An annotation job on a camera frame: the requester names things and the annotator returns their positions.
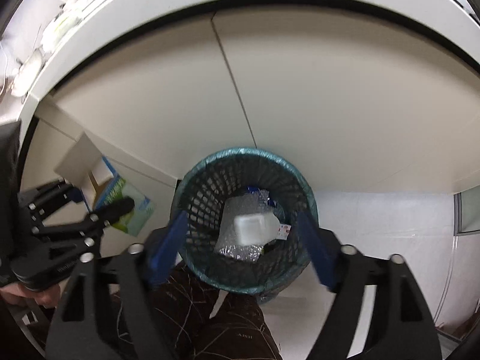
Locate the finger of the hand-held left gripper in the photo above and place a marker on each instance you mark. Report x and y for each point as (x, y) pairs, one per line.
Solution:
(52, 197)
(108, 213)

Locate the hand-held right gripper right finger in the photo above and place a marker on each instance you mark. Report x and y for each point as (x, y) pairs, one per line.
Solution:
(315, 251)

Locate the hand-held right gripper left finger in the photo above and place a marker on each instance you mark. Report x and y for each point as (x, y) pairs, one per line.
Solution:
(165, 247)

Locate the green medicine box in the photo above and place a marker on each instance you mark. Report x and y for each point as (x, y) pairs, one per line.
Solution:
(123, 198)

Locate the black mesh trash basket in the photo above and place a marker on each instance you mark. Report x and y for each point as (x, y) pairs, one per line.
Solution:
(210, 191)

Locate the bubble wrap sheet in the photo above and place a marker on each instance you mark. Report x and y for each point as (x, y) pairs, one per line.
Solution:
(232, 210)

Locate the blue snack packet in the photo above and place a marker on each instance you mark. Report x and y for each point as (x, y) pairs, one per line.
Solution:
(253, 189)

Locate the person's left hand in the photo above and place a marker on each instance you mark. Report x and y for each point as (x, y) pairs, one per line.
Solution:
(45, 298)

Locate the brown patterned pants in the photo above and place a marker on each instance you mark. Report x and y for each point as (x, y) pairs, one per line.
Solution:
(232, 330)

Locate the white cabinet door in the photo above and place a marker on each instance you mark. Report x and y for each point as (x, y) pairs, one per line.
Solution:
(157, 101)

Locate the patterned white bowl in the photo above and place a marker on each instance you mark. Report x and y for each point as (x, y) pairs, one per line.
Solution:
(26, 71)

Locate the glass container green lid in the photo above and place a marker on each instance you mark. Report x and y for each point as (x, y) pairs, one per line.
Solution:
(63, 26)

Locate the grey door frame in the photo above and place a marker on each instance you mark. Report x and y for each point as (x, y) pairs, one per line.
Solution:
(468, 210)

